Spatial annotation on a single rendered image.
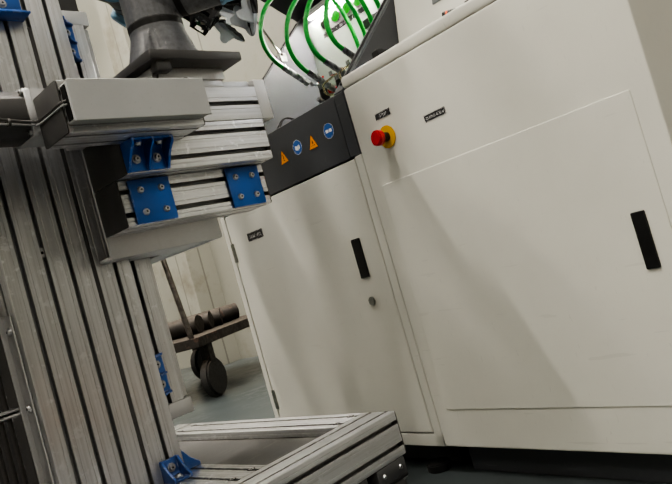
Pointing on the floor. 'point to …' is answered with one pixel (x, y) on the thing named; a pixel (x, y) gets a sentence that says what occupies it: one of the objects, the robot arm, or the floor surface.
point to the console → (535, 219)
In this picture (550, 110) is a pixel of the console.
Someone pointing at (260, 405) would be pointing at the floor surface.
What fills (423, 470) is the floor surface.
